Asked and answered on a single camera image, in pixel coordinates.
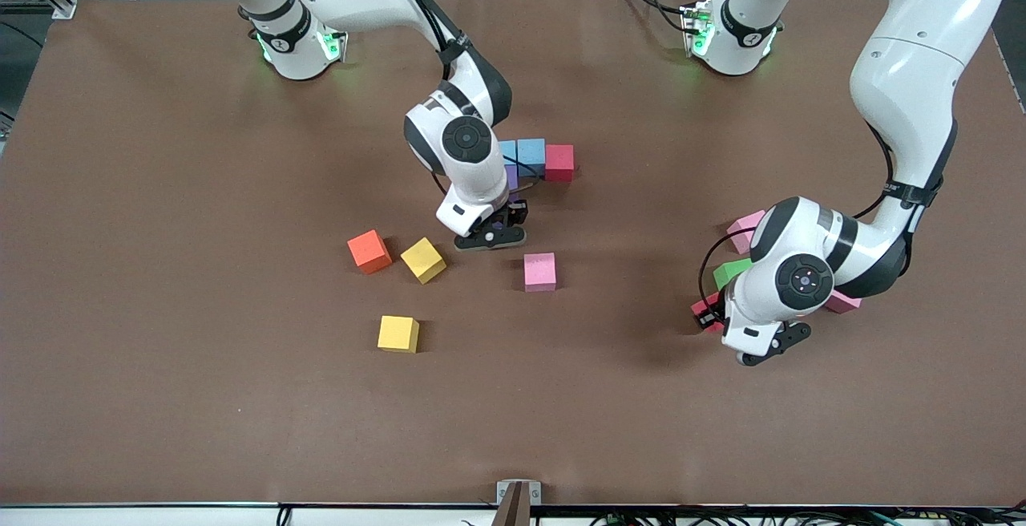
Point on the red foam cube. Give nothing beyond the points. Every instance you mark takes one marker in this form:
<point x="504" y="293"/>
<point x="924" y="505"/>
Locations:
<point x="710" y="330"/>
<point x="559" y="163"/>

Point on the white table edge rail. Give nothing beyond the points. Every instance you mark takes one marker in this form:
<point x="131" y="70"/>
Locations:
<point x="120" y="518"/>

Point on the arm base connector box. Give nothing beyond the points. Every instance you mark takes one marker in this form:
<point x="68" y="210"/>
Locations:
<point x="337" y="45"/>
<point x="697" y="29"/>

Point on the yellow foam cube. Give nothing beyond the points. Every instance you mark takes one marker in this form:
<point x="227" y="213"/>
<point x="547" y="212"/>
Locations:
<point x="423" y="260"/>
<point x="398" y="333"/>

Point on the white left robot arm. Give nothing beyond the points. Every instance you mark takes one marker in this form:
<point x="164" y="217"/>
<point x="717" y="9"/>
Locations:
<point x="906" y="77"/>

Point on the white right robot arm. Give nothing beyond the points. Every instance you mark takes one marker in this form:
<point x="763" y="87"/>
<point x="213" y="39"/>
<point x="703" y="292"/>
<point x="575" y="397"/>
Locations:
<point x="473" y="181"/>

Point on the grey metal table bracket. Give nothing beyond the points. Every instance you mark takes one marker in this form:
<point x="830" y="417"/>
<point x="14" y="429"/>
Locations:
<point x="519" y="494"/>

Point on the orange foam cube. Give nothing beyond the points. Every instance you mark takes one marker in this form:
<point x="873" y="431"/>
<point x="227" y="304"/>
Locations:
<point x="369" y="251"/>

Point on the blue foam cube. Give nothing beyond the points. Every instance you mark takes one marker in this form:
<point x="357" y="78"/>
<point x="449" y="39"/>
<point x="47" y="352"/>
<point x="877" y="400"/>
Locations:
<point x="531" y="158"/>
<point x="507" y="151"/>

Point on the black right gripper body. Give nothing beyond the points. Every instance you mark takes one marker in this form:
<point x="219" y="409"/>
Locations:
<point x="516" y="212"/>

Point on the pink foam cube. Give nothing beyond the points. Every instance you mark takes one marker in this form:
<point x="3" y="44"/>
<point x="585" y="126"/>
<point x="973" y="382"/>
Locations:
<point x="741" y="231"/>
<point x="539" y="272"/>
<point x="844" y="304"/>

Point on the green foam cube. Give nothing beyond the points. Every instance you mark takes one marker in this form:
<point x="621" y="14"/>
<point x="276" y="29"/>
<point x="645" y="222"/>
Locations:
<point x="728" y="273"/>

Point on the large table cover sheet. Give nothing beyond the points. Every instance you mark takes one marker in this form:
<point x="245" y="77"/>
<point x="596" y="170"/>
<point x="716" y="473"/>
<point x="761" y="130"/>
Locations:
<point x="160" y="229"/>

